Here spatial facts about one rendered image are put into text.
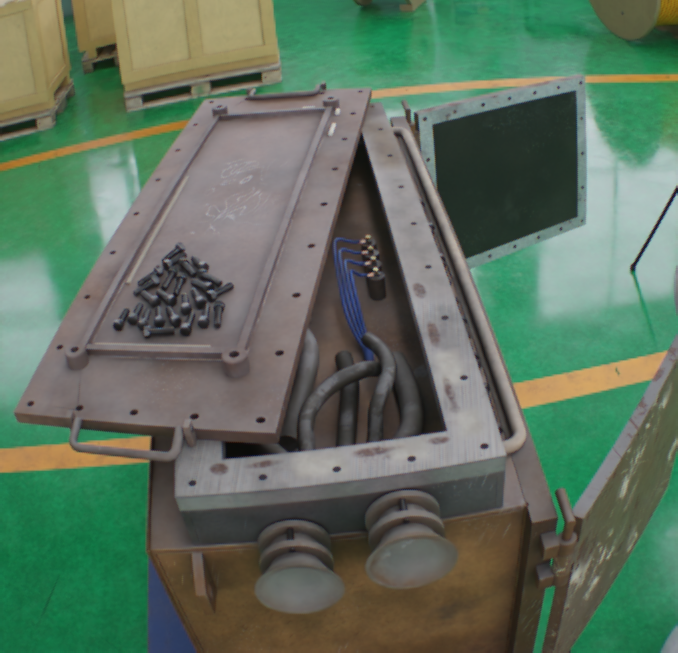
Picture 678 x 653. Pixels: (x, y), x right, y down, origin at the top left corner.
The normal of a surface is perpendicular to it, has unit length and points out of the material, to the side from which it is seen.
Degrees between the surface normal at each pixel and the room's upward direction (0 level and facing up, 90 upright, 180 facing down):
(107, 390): 0
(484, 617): 90
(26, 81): 90
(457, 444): 0
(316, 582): 90
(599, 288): 0
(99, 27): 90
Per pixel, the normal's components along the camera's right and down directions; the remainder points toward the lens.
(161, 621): -0.09, -0.82
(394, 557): 0.11, 0.55
